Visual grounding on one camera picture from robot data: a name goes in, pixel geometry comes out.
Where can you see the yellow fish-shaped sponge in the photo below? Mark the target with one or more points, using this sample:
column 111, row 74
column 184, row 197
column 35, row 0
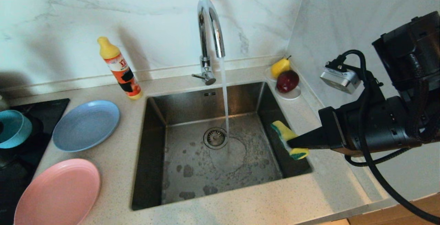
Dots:
column 283, row 132

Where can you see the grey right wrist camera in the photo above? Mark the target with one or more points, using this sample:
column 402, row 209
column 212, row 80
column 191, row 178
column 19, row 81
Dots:
column 340, row 79

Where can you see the yellow pear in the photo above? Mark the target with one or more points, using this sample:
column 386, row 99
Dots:
column 279, row 67

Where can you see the dark red apple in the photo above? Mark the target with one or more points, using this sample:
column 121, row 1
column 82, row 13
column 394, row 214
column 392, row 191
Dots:
column 287, row 81

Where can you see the running water stream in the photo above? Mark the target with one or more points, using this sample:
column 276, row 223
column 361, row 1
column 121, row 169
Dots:
column 225, row 98

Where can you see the pink plastic plate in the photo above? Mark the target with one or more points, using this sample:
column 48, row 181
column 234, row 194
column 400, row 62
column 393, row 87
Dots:
column 58, row 194

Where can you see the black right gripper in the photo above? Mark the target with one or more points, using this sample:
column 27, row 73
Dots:
column 385, row 128

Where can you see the stainless steel sink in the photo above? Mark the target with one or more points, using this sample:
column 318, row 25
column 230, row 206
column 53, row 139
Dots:
column 206, row 180

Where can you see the black induction cooktop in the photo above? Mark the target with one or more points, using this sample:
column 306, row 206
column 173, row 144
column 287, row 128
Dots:
column 41, row 122

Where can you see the metal sink drain strainer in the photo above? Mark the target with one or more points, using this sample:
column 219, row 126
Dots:
column 215, row 138

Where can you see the blue plastic plate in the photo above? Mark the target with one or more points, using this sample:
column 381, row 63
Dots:
column 86, row 125

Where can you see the teal ceramic bowl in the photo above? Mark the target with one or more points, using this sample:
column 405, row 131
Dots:
column 13, row 128

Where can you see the small white dish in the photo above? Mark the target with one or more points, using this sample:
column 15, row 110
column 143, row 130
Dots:
column 267, row 74
column 292, row 96

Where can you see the wooden cabinet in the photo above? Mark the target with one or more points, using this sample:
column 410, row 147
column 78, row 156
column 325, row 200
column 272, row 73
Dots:
column 405, row 214

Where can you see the yellow orange dish soap bottle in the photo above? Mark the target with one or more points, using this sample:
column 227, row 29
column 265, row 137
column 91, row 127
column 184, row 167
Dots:
column 123, row 69

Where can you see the chrome faucet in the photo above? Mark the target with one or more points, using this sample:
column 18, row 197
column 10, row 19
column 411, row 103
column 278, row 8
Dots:
column 206, row 29

